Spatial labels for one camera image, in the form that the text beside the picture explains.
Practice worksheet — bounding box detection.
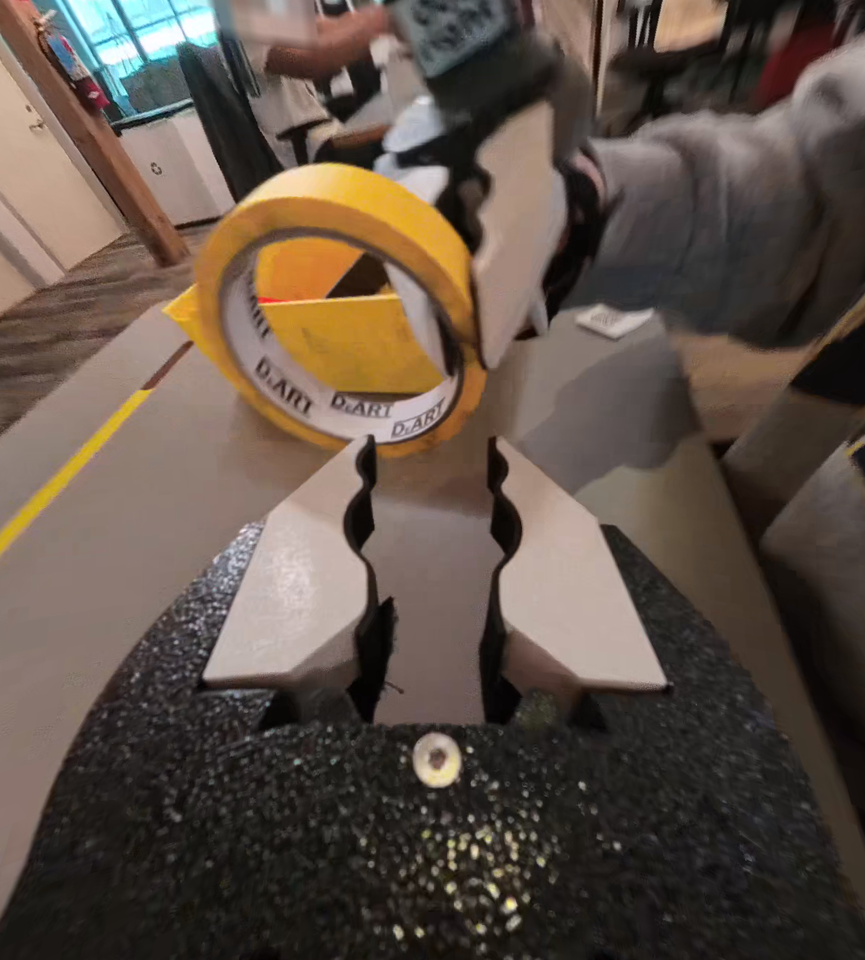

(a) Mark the yellow tape roll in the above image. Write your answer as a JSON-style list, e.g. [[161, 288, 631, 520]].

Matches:
[[192, 163, 488, 459]]

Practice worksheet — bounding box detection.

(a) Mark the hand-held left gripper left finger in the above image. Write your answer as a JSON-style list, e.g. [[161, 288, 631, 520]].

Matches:
[[201, 435, 396, 721]]

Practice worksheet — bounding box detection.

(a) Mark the white printed paper slip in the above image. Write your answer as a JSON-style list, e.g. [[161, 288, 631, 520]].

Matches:
[[575, 303, 656, 341]]

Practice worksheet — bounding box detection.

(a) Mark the yellow tape strip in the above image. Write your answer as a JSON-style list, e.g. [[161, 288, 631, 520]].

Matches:
[[0, 386, 156, 609]]

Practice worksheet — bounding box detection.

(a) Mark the white cabinet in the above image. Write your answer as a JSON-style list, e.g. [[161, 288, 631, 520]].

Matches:
[[113, 105, 236, 228]]

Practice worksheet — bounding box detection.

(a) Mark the black office chair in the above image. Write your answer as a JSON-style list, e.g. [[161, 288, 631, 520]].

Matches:
[[176, 41, 285, 202]]

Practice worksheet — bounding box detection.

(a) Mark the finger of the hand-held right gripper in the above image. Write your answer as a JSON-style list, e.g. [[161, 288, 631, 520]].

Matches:
[[387, 262, 461, 378], [471, 101, 570, 370]]

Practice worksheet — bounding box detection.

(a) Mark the person's right forearm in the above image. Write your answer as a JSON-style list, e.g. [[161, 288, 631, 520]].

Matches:
[[575, 7, 865, 348]]

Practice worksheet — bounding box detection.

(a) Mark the yellow plastic bin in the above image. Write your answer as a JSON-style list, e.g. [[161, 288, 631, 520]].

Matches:
[[162, 240, 449, 396]]

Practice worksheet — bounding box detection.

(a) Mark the wooden post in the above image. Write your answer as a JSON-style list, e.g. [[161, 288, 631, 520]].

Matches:
[[0, 0, 191, 267]]

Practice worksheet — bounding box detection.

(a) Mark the red fire extinguisher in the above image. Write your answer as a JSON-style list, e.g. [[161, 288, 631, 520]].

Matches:
[[37, 13, 111, 114]]

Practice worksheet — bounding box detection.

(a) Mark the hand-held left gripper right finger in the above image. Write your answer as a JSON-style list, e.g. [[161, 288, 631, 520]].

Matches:
[[481, 437, 670, 721]]

